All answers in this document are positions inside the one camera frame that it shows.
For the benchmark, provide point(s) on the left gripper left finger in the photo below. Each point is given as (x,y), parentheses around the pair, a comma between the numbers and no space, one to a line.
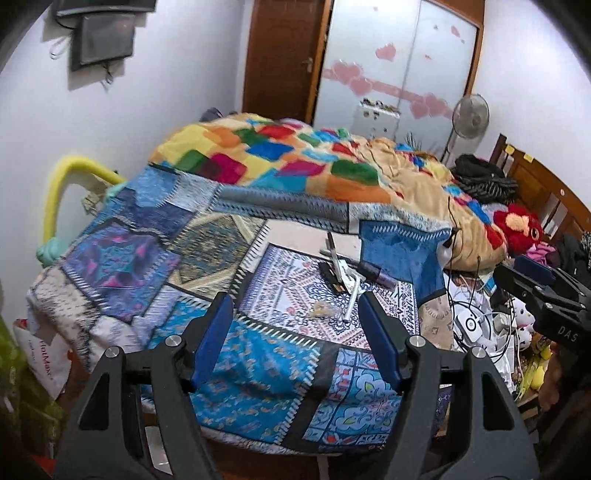
(203,340)

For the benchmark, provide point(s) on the white sticker covered box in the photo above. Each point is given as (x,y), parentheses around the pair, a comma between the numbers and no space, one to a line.
(375,119)

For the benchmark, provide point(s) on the blue patchwork bedsheet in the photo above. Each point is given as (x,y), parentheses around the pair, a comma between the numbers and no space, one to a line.
(160,250)

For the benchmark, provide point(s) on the brown wooden door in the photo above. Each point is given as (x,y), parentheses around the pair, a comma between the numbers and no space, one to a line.
(283,58)

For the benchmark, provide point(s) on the wooden headboard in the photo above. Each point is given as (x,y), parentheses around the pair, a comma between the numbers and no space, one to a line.
(559,210)

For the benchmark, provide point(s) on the green plastic bag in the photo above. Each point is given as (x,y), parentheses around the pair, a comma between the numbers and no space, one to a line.
(30,413)

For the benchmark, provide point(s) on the purple black spray bottle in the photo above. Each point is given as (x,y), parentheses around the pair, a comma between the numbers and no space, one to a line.
(376,274)

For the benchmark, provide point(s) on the standing electric fan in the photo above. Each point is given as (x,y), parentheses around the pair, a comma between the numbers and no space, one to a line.
(470,120)

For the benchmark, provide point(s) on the white wardrobe with pink hearts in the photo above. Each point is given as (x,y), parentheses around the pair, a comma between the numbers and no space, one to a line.
(419,56)

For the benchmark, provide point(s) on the red plush toy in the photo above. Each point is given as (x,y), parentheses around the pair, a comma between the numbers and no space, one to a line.
(521,228)

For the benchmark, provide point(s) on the black marker pen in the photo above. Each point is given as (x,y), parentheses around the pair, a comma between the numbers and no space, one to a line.
(344,272)

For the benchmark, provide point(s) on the colourful checked blanket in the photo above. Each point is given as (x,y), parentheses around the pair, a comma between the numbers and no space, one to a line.
(288,155)

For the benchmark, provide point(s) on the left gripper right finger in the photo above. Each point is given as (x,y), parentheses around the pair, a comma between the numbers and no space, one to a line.
(387,338)

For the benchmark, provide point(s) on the clear plastic bag with tape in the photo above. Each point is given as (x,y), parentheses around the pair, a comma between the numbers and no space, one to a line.
(322,309)

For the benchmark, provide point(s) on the black striped clothes pile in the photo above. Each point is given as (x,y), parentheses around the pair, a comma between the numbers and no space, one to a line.
(484,181)

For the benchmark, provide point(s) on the white red shopping bag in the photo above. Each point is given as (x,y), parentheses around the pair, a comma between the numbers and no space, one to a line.
(46,353)

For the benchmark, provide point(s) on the white charger with cables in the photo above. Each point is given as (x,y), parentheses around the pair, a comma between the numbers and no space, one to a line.
(476,323)

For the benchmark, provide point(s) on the wall mounted dark monitor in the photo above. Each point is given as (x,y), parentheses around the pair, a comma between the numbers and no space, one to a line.
(104,30)

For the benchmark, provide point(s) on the yellow curved baby gym bar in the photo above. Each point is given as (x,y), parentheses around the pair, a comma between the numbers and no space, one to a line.
(101,185)

